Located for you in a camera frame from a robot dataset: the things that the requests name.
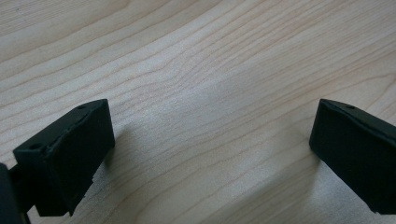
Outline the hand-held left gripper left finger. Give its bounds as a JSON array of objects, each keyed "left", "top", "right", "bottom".
[{"left": 12, "top": 98, "right": 116, "bottom": 217}]

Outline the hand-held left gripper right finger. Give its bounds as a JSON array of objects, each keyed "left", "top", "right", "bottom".
[{"left": 308, "top": 98, "right": 396, "bottom": 217}]

